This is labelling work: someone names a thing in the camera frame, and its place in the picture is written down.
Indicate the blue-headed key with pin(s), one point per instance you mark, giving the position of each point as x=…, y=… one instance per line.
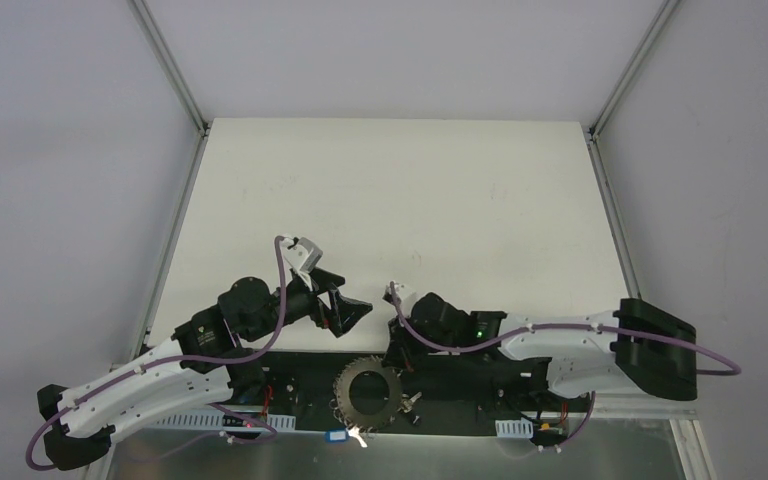
x=345, y=435

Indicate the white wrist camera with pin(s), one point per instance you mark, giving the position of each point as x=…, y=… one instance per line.
x=405, y=297
x=301, y=254

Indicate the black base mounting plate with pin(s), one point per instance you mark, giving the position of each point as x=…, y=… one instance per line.
x=435, y=395

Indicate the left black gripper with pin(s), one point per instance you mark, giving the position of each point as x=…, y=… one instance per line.
x=325, y=307

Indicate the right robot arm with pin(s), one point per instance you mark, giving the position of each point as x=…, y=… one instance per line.
x=637, y=345

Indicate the right aluminium frame post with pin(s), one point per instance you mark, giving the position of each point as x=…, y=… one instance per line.
x=641, y=53

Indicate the aluminium frame post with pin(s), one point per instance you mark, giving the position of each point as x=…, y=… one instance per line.
x=155, y=38
x=641, y=53

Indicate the metal disc with keyrings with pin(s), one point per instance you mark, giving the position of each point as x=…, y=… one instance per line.
x=370, y=396

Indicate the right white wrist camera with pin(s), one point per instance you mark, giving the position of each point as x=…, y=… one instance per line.
x=405, y=297

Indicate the left aluminium frame post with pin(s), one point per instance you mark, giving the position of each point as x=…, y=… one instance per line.
x=155, y=38

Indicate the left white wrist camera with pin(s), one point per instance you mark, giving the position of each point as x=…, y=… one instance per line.
x=301, y=254

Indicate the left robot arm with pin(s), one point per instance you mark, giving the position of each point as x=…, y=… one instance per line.
x=206, y=360

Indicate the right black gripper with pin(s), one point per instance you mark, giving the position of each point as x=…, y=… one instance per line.
x=399, y=345

